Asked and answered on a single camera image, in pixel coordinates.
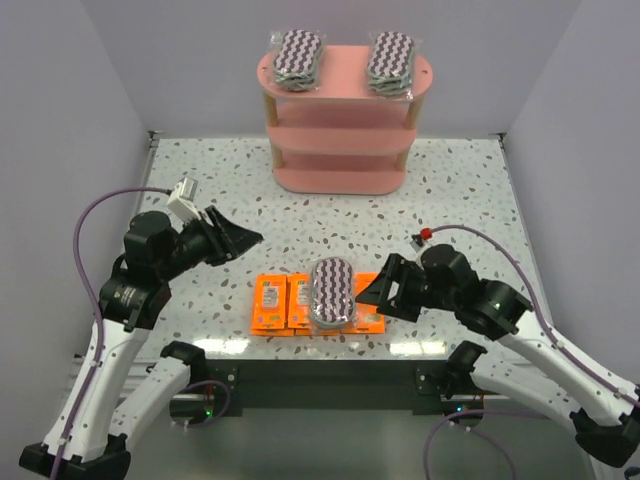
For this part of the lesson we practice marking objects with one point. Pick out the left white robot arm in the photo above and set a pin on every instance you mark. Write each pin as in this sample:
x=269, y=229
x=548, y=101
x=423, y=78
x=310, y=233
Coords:
x=94, y=435

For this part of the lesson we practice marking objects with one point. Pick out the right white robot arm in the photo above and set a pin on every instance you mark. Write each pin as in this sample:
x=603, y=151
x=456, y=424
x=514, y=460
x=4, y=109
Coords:
x=600, y=407

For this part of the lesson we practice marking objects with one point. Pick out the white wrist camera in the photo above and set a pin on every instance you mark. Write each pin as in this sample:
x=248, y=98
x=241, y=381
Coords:
x=181, y=200
x=420, y=239

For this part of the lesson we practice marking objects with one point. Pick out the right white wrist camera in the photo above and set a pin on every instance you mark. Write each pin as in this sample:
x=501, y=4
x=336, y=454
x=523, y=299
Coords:
x=420, y=239

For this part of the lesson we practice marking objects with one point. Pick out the striped sponge pack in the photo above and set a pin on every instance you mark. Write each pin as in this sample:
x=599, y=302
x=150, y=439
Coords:
x=296, y=60
x=390, y=66
x=332, y=304

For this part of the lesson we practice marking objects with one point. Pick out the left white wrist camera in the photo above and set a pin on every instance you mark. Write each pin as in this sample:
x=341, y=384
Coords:
x=181, y=200

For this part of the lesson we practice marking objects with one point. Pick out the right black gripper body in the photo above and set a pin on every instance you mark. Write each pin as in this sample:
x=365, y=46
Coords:
x=393, y=285

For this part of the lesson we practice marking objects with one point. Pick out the pink three-tier shelf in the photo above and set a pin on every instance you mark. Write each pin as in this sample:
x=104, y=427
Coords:
x=340, y=138

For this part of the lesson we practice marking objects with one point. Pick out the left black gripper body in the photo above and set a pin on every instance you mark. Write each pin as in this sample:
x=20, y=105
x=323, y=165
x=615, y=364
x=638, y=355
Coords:
x=220, y=236

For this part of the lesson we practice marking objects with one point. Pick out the orange flat pack right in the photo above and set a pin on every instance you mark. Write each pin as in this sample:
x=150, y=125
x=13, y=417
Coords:
x=367, y=320

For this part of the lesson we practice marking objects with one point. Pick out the orange sponge box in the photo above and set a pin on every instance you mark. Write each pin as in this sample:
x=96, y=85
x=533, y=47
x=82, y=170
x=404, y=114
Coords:
x=298, y=304
x=269, y=308

